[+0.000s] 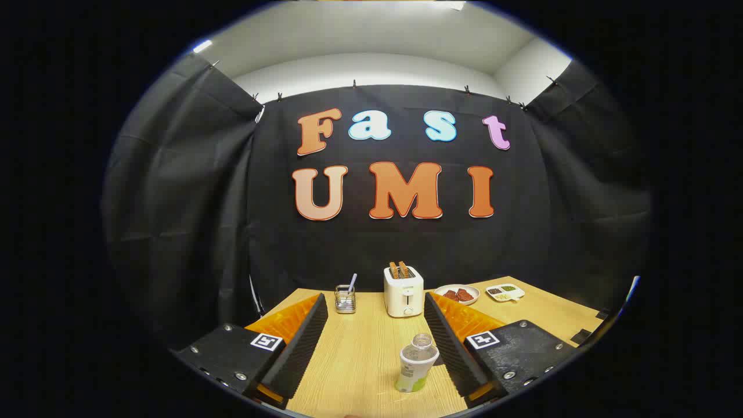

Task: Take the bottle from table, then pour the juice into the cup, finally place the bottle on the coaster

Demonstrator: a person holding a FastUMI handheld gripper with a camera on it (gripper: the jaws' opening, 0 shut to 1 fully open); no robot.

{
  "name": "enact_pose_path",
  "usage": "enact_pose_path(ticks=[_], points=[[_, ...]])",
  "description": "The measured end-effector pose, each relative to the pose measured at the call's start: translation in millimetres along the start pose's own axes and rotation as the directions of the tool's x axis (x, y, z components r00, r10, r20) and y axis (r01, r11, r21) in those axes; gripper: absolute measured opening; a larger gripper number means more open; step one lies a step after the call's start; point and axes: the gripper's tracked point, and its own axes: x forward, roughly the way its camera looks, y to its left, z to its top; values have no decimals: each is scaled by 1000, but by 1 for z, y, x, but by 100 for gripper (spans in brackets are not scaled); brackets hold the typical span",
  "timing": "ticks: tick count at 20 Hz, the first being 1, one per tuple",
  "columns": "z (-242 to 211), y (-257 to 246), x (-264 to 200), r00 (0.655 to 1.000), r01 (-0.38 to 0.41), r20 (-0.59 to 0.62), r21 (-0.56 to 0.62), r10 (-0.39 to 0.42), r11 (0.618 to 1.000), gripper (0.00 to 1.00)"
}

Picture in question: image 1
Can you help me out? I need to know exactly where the clear juice bottle white label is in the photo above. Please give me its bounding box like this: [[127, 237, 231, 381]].
[[395, 333, 440, 394]]

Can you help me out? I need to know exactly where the white divided condiment dish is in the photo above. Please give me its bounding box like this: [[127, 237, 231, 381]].
[[485, 283, 525, 303]]

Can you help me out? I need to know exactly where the white toaster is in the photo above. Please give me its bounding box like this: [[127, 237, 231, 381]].
[[383, 266, 424, 318]]

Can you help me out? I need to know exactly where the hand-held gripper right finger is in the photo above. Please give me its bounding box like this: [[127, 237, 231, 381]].
[[424, 291, 578, 408]]

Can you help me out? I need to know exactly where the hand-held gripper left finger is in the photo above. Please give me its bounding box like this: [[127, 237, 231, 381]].
[[171, 293, 329, 410]]

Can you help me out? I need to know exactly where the round white plate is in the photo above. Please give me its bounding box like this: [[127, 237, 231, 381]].
[[434, 284, 481, 306]]

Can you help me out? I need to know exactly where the wire mesh holder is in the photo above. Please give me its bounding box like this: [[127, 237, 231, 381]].
[[334, 284, 356, 315]]

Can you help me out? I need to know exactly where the wooden table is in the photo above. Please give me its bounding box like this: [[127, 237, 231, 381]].
[[247, 276, 607, 418]]

